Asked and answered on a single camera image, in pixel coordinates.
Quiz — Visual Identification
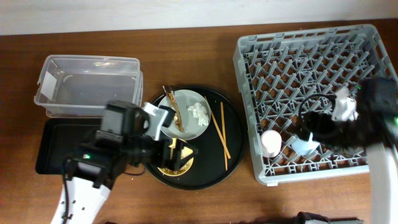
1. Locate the light blue cup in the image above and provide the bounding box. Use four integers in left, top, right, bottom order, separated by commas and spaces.
291, 133, 320, 156

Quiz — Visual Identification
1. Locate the clear plastic bin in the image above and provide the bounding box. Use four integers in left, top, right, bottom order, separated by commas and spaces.
34, 55, 144, 118

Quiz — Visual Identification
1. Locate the grey round plate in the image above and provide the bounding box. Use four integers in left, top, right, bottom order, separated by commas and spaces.
161, 90, 211, 141

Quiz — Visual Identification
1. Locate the crumpled white napkin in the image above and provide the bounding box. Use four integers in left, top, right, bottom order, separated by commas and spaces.
188, 102, 210, 126

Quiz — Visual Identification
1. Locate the black rectangular tray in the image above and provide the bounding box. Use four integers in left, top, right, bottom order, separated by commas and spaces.
35, 118, 103, 174

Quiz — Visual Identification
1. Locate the food scraps and rice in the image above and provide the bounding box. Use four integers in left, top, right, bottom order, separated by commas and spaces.
167, 138, 193, 177

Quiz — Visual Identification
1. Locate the wooden chopstick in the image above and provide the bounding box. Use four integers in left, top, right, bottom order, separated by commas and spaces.
210, 109, 231, 159
220, 102, 228, 170

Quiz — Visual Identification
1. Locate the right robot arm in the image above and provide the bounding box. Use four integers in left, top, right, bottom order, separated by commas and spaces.
297, 78, 397, 223

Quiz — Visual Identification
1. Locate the wooden chopstick left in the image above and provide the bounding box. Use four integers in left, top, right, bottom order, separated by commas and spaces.
210, 109, 231, 159

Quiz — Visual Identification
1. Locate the grey dishwasher rack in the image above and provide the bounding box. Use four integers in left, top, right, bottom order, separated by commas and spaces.
233, 24, 397, 186

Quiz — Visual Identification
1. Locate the brown snack wrapper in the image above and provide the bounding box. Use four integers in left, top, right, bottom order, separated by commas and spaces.
163, 85, 185, 133

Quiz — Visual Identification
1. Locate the yellow bowl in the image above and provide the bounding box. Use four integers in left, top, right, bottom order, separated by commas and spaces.
158, 138, 194, 177

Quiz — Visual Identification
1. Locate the wooden chopstick right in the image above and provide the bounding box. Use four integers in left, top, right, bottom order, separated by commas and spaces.
220, 102, 228, 170

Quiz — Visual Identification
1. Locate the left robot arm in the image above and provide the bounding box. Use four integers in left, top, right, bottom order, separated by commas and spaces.
52, 100, 198, 223

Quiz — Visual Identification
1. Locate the round black serving tray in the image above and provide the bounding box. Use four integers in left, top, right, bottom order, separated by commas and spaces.
146, 85, 246, 190

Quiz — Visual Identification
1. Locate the pink cup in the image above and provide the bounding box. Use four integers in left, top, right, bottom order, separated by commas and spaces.
261, 130, 282, 158

